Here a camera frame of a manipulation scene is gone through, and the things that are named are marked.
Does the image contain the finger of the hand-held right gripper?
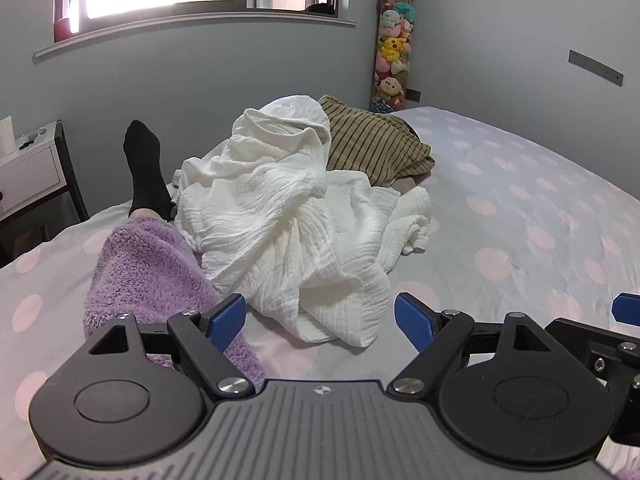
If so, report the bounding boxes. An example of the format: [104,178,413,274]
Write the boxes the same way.
[612,292,640,320]
[544,316,640,356]

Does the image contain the beige garment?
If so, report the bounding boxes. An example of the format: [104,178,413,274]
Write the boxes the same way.
[385,172,431,197]

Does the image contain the grey wall strip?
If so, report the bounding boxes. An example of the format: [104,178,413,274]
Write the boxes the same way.
[568,49,625,87]

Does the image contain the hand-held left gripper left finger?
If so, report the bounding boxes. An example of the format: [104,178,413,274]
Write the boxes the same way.
[86,293,254,398]

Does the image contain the person's black sock foot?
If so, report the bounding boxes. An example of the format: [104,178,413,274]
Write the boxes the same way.
[123,120,178,222]

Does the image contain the white crinkled garment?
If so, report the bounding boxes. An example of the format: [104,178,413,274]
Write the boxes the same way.
[171,95,433,348]

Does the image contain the polka-dot bed sheet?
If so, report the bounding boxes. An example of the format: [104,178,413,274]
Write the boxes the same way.
[0,105,640,480]

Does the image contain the clear tube of plush toys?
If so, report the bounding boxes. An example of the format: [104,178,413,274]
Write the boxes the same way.
[370,0,418,113]

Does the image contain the person's purple fleece pant leg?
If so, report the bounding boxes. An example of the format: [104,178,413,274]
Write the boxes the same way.
[82,215,266,393]

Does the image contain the brown striped garment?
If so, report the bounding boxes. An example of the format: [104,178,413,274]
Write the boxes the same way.
[318,95,436,186]

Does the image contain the white nightstand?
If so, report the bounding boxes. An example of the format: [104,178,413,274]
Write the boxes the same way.
[0,120,91,266]

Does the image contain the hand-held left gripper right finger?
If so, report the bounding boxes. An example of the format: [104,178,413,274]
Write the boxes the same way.
[386,292,551,398]

